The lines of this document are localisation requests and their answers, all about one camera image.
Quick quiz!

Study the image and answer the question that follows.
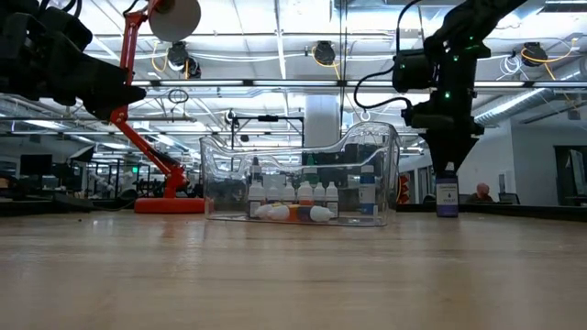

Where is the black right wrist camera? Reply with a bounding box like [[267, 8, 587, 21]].
[[402, 101, 432, 130]]

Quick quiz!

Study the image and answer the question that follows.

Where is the red desk lamp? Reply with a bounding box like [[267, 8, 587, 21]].
[[109, 0, 207, 215]]

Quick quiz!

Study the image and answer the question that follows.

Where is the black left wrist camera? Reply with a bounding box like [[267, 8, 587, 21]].
[[43, 6, 94, 52]]

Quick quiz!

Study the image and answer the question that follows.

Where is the large black food coloring bottle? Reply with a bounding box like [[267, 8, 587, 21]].
[[249, 155, 265, 184]]

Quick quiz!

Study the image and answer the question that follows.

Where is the large violet food coloring bottle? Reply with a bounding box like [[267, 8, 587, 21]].
[[435, 161, 460, 218]]

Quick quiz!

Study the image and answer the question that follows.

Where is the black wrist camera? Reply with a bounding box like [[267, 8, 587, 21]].
[[43, 6, 94, 52], [402, 101, 432, 130]]

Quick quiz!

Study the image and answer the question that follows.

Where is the small red food coloring bottle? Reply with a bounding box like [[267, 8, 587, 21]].
[[325, 181, 340, 219]]

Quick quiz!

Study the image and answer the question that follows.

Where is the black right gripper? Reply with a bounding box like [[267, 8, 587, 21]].
[[421, 103, 486, 176]]

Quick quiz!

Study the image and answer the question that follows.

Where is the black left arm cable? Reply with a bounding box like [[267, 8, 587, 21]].
[[39, 0, 83, 19]]

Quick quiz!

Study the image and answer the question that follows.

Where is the white building column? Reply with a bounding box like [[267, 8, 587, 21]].
[[305, 93, 343, 148]]

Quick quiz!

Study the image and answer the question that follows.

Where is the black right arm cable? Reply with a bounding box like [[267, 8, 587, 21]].
[[353, 0, 430, 111]]

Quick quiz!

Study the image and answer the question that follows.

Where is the red wall sign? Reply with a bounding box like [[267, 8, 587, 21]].
[[398, 173, 411, 205]]

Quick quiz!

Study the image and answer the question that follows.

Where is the clear plastic bin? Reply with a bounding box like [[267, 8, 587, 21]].
[[199, 120, 404, 228]]

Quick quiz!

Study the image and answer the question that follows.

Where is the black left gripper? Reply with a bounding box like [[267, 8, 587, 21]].
[[0, 12, 147, 120]]

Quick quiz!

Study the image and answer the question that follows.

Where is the large blue food coloring bottle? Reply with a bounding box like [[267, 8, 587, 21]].
[[357, 164, 378, 216]]

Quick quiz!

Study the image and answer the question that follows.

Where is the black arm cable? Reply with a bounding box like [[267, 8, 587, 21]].
[[353, 0, 430, 111], [39, 0, 83, 19]]

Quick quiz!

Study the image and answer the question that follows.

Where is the person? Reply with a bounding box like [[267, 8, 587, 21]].
[[466, 181, 496, 205]]

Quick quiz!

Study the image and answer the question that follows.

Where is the black monitor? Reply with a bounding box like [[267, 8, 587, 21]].
[[19, 153, 54, 176]]

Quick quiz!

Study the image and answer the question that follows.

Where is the small dark brown coloring bottle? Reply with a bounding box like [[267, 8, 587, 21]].
[[297, 204, 336, 225]]

